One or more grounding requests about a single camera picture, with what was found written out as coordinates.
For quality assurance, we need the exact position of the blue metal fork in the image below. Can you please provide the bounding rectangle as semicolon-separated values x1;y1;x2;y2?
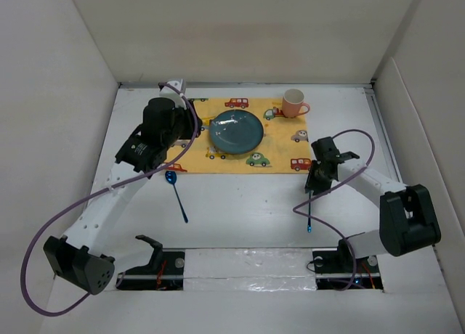
307;191;313;233

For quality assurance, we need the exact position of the dark teal ceramic plate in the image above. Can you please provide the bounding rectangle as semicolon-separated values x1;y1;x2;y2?
209;109;264;155

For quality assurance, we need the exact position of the pink and white cup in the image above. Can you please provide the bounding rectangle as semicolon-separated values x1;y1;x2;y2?
282;89;310;118

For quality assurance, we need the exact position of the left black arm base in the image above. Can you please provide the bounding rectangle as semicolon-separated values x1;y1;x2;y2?
116;235;186;291

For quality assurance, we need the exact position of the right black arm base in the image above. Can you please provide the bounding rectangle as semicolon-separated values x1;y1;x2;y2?
306;249;384;290

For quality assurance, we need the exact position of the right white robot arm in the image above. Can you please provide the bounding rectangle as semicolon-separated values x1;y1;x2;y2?
305;137;442;272

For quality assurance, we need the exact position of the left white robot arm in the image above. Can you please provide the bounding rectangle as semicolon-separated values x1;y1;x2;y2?
44;79;201;295

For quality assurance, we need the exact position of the blue metal spoon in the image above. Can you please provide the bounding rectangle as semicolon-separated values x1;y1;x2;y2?
165;171;189;224

